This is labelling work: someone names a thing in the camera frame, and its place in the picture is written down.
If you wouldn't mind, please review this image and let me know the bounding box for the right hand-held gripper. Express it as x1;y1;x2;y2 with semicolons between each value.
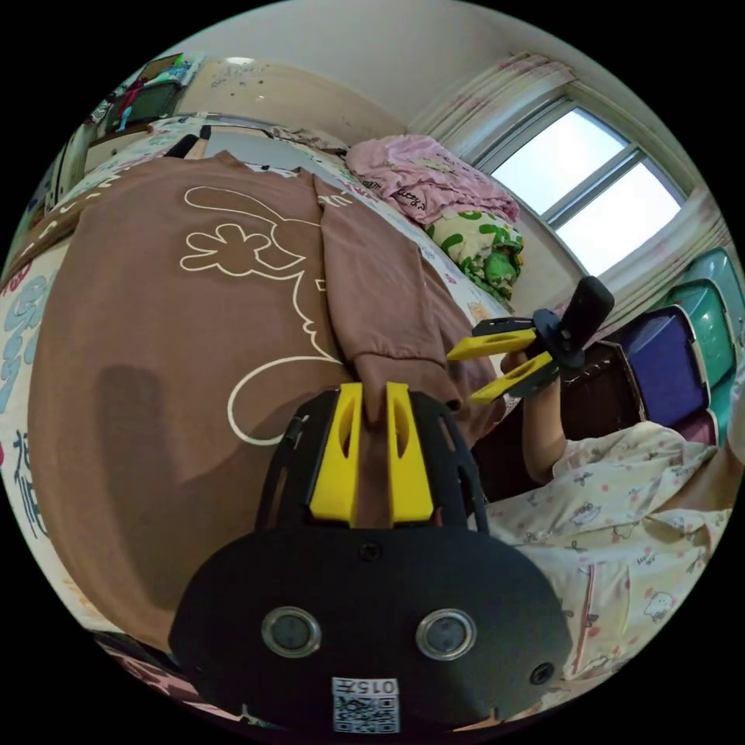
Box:
446;309;587;406

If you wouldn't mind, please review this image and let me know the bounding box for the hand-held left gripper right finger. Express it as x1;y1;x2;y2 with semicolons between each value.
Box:
386;381;435;525

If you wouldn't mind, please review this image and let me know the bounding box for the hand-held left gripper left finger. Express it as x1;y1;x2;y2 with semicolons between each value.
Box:
309;383;366;528

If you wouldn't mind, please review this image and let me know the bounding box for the brown hoodie with white print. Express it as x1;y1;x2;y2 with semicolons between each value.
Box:
0;148;508;647

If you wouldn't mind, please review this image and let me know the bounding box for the person's right forearm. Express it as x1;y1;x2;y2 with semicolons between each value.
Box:
521;418;570;485

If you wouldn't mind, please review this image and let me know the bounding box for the person's right hand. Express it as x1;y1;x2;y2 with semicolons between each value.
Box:
500;348;570;423

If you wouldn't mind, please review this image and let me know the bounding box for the brown carton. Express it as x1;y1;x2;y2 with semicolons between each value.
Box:
557;339;648;445

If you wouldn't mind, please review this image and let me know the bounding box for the rolled quilt with green print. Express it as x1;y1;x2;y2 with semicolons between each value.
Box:
426;206;526;302

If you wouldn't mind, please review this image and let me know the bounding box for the purple storage bin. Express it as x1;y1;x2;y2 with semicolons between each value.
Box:
619;304;715;433

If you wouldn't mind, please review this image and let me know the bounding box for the person's body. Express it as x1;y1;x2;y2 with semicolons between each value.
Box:
481;360;745;705

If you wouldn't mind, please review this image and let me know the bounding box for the pink blanket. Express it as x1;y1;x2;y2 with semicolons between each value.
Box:
345;133;520;226

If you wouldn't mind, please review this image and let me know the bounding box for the window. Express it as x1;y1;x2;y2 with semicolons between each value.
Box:
487;103;689;275

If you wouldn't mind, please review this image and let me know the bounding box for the green storage bin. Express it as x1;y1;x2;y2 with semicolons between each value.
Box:
665;278;738;404

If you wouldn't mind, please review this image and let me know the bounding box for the teal storage bin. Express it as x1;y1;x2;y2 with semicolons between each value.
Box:
685;246;736;305

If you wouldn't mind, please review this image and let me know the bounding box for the white floral curtain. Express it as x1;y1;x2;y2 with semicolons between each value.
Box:
407;52;736;334

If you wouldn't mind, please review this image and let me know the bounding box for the pile of clothes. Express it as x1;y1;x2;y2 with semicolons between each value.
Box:
165;120;352;175

